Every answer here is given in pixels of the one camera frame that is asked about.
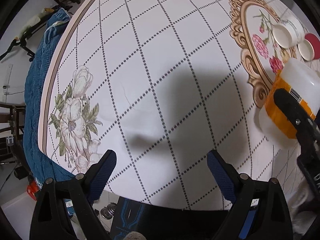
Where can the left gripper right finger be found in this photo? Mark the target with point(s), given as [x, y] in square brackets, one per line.
[225, 175]

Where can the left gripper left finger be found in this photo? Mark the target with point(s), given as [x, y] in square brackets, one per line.
[98, 175]

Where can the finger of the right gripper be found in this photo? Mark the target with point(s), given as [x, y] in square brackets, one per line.
[298, 117]

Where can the orange and white paper cup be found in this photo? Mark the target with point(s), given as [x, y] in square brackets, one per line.
[303, 83]

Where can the red ribbed paper cup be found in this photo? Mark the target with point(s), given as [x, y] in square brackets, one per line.
[310, 47]

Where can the white crane print paper cup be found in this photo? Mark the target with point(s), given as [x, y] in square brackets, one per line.
[288, 32]

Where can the blue quilted jacket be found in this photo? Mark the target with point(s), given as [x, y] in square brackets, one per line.
[40, 165]

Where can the dark wooden chair left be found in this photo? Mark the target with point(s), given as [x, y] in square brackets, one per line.
[15, 119]

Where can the white patterned tablecloth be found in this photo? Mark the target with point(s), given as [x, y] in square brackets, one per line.
[161, 83]

